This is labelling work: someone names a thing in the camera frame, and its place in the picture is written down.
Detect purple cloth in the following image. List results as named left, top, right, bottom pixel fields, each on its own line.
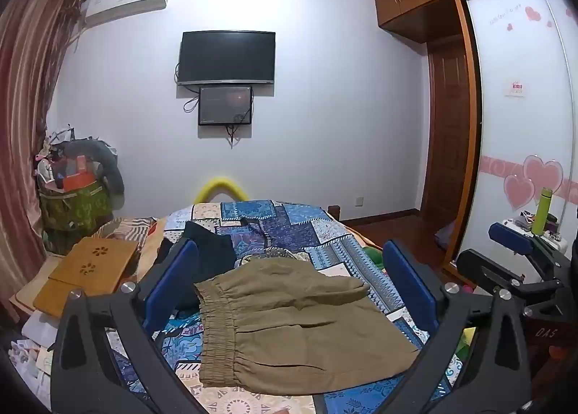
left=434, top=221, right=458, bottom=253

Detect dark navy pants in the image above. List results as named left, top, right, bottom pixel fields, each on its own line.
left=154, top=221, right=238, bottom=312

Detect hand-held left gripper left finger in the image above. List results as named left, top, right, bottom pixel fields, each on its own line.
left=51, top=238, right=205, bottom=414

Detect small wall monitor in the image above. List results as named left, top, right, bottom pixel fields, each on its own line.
left=198, top=86, right=253, bottom=126

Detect green bottle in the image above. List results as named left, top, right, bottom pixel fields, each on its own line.
left=531, top=187, right=554, bottom=237

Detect green fabric basket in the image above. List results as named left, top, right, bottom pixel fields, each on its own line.
left=38, top=179, right=113, bottom=256

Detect olive green shorts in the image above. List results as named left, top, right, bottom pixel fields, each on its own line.
left=193, top=257, right=422, bottom=396

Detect striped pillow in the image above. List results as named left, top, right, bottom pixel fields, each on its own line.
left=96, top=216, right=157, bottom=247

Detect blue patchwork blanket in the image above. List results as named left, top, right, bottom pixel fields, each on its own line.
left=106, top=199, right=475, bottom=414

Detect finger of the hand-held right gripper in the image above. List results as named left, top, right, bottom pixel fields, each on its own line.
left=488, top=221, right=570, bottom=280
left=456, top=249, right=563, bottom=306

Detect pile of papers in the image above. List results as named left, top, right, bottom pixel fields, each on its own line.
left=8, top=309, right=61, bottom=399

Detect orange box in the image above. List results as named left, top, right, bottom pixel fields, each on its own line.
left=62, top=171, right=98, bottom=192

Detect striped red curtain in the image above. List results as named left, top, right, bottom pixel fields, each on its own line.
left=0, top=0, right=86, bottom=306

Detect white heart-print sliding door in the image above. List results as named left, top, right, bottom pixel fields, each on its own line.
left=465, top=0, right=578, bottom=272

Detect grey cloth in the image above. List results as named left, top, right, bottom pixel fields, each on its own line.
left=64, top=138, right=126, bottom=197

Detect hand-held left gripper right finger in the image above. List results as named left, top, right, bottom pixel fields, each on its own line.
left=314, top=239, right=534, bottom=414

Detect black cable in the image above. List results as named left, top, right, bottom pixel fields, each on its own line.
left=225, top=122, right=252, bottom=149

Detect wall-mounted television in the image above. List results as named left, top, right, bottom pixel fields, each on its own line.
left=177, top=30, right=276, bottom=86

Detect yellow foam arc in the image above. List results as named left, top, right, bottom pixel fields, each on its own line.
left=194, top=176, right=249, bottom=205

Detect wooden lap desk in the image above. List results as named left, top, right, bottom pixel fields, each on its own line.
left=33, top=236, right=140, bottom=319

